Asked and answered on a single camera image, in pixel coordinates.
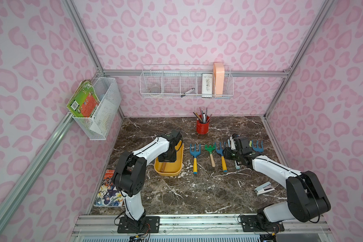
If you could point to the dark green hand rake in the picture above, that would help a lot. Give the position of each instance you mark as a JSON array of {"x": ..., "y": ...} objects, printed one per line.
[{"x": 210, "y": 149}]

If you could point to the light blue hand fork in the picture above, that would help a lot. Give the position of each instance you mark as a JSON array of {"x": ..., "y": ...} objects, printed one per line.
[{"x": 236, "y": 165}]

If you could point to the comic book on table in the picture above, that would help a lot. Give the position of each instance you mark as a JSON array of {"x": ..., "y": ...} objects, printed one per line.
[{"x": 108, "y": 195}]

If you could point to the red pencil cup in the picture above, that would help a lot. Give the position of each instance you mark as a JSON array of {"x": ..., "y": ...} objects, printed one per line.
[{"x": 202, "y": 128}]

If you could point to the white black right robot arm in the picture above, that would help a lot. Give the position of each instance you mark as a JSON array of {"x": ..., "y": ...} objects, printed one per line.
[{"x": 305, "y": 196}]

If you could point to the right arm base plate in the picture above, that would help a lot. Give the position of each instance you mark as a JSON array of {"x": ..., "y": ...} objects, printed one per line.
[{"x": 257, "y": 223}]

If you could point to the pen on shelf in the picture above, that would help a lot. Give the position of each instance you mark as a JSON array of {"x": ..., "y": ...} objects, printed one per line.
[{"x": 187, "y": 92}]

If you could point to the white mesh wall basket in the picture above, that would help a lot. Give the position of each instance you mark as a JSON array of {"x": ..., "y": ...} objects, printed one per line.
[{"x": 98, "y": 126}]

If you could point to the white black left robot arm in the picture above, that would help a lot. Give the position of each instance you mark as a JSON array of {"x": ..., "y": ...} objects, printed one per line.
[{"x": 129, "y": 177}]

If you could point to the teal cultivator yellow handle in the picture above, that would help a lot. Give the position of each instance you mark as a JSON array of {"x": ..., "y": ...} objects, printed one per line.
[{"x": 258, "y": 146}]

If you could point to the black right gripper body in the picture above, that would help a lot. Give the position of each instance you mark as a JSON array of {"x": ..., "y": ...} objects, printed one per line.
[{"x": 231, "y": 153}]

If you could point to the white card on shelf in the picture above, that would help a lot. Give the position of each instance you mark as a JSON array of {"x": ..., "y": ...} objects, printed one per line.
[{"x": 207, "y": 85}]

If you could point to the blue cultivator yellow handle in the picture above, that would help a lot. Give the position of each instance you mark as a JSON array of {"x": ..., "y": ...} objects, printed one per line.
[{"x": 219, "y": 150}]

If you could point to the pink box on shelf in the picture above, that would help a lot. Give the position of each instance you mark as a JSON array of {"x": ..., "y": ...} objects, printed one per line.
[{"x": 219, "y": 73}]

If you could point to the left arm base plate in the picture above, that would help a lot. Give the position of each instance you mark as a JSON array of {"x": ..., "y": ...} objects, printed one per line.
[{"x": 147, "y": 223}]

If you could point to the white wire wall shelf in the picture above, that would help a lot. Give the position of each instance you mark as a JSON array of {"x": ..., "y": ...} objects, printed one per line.
[{"x": 172, "y": 80}]

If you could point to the yellow plastic storage box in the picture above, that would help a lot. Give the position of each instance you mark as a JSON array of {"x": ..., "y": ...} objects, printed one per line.
[{"x": 172, "y": 168}]

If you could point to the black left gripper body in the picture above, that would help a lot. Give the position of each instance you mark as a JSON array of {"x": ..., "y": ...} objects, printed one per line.
[{"x": 172, "y": 155}]

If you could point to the white stapler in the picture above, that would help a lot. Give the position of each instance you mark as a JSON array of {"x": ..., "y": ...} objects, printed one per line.
[{"x": 264, "y": 188}]

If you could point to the green red book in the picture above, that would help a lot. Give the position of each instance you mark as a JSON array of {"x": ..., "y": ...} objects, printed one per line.
[{"x": 84, "y": 102}]

